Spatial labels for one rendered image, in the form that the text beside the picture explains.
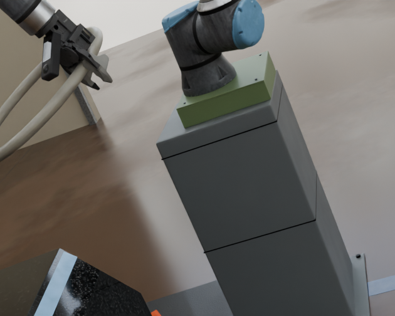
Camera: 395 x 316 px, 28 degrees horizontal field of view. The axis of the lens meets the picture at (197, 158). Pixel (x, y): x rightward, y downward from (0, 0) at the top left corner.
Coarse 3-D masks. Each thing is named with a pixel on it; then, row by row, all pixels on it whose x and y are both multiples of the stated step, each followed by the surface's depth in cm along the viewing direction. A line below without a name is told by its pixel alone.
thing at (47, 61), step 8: (48, 40) 190; (56, 40) 189; (48, 48) 189; (56, 48) 189; (48, 56) 188; (56, 56) 188; (48, 64) 188; (56, 64) 188; (48, 72) 187; (56, 72) 187; (48, 80) 190
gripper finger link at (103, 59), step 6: (90, 54) 194; (102, 54) 196; (84, 60) 192; (96, 60) 194; (102, 60) 195; (108, 60) 196; (84, 66) 193; (90, 66) 192; (102, 66) 193; (96, 72) 193; (102, 72) 193; (102, 78) 194; (108, 78) 195
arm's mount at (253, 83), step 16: (240, 64) 271; (256, 64) 264; (272, 64) 273; (240, 80) 255; (256, 80) 249; (272, 80) 262; (208, 96) 253; (224, 96) 250; (240, 96) 250; (256, 96) 249; (192, 112) 254; (208, 112) 253; (224, 112) 252
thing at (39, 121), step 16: (96, 32) 206; (96, 48) 199; (80, 64) 194; (32, 80) 232; (80, 80) 193; (16, 96) 231; (64, 96) 190; (0, 112) 228; (48, 112) 189; (32, 128) 190; (16, 144) 192; (0, 160) 196
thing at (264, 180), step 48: (192, 144) 253; (240, 144) 251; (288, 144) 253; (192, 192) 260; (240, 192) 257; (288, 192) 255; (240, 240) 264; (288, 240) 262; (336, 240) 286; (240, 288) 272; (288, 288) 269; (336, 288) 266
